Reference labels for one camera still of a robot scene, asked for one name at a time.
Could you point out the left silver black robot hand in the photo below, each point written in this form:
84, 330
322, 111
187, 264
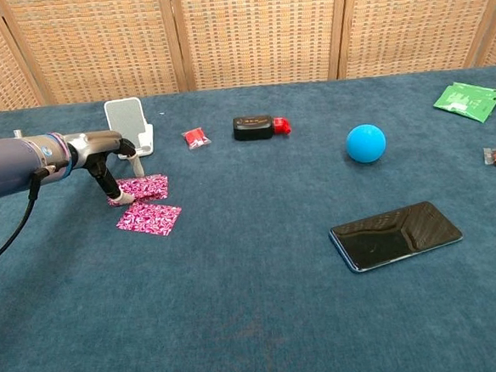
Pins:
92, 148

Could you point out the pink patterned card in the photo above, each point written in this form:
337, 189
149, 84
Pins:
151, 198
150, 184
149, 219

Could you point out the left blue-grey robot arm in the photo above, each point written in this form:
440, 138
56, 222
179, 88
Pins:
8, 168

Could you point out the white phone stand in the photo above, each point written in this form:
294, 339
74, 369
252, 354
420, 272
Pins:
128, 113

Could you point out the small red candy packet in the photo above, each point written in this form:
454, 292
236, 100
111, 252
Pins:
195, 137

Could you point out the black case with red clip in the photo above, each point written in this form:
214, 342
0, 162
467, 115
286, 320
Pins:
252, 128

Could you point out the blue carpet table cover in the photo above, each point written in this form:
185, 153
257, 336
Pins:
196, 304

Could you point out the woven bamboo folding screen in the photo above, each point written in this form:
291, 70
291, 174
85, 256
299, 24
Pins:
258, 32

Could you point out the blue ball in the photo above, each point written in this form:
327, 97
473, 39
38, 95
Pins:
366, 143

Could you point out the black smartphone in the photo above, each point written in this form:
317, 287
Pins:
396, 235

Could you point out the green foil packet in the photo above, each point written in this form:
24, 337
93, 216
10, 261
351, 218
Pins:
463, 100

